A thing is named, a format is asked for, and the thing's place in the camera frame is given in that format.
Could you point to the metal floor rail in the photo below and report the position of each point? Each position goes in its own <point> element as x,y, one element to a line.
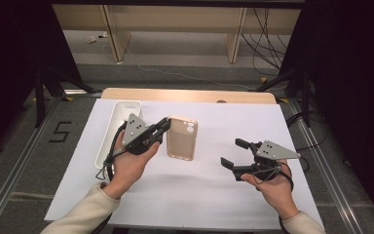
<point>16,172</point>
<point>328,172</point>

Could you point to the black curtain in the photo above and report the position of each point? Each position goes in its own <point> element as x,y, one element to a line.
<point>9,65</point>
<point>354,81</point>

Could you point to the white plastic storage box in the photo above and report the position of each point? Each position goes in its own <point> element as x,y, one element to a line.
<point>117,130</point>

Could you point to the person's right hand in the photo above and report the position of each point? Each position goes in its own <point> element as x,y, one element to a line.
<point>274,195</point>

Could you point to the beige phone case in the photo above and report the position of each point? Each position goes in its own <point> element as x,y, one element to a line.
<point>181,143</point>

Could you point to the black tripod stand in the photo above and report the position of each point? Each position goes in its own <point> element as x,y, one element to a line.
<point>39,97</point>
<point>305,94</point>

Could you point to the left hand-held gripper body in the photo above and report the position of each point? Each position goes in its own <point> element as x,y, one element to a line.
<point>135,130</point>

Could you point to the wooden table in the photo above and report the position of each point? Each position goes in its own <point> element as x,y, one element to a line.
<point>188,95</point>

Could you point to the person's left hand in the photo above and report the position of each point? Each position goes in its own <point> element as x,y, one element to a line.
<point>128,172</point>

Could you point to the small white floor object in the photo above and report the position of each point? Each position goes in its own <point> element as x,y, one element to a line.
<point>104,34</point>
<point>91,39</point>

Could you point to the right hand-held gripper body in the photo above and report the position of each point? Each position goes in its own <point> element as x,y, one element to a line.
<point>271,152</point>

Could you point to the wooden shelf unit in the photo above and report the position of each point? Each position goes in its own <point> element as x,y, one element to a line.
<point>175,19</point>

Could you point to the white table mat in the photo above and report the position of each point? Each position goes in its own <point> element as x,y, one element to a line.
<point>207,195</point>

